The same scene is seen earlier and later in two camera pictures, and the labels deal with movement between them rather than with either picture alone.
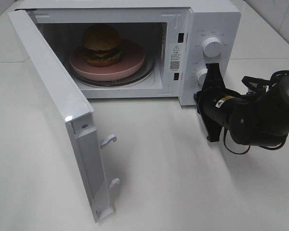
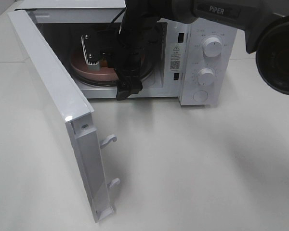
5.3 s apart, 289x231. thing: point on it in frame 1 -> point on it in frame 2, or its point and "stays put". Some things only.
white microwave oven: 144,50 stays put
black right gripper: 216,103 -> 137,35
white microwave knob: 201,74 stays put
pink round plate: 133,56 stays put
